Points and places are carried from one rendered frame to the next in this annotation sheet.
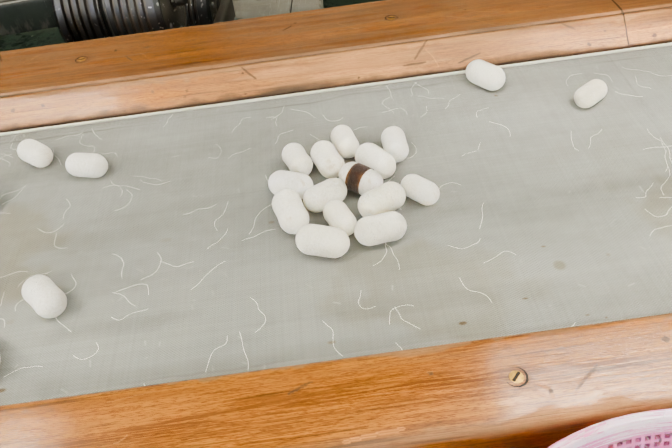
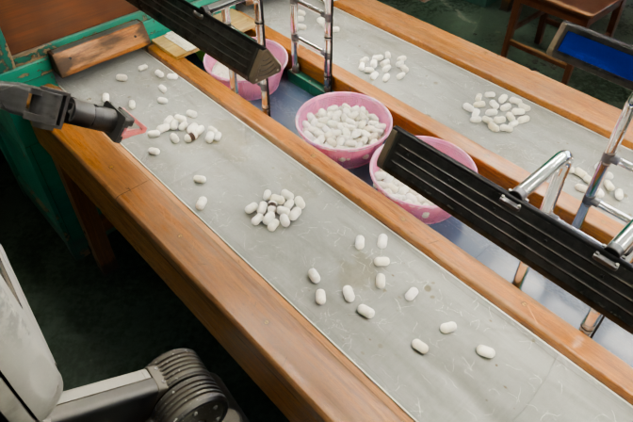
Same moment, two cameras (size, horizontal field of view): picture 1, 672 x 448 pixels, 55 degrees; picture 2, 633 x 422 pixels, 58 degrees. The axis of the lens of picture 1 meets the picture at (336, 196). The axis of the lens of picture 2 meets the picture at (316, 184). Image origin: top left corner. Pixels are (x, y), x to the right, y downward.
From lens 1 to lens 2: 134 cm
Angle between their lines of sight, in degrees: 85
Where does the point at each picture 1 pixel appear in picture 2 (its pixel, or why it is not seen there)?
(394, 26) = (186, 232)
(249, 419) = (352, 182)
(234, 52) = (231, 269)
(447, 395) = (324, 162)
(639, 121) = (204, 170)
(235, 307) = (328, 211)
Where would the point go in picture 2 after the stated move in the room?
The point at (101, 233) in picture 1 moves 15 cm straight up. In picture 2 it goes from (332, 254) to (332, 206)
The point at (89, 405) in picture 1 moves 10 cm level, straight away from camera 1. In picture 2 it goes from (372, 204) to (366, 235)
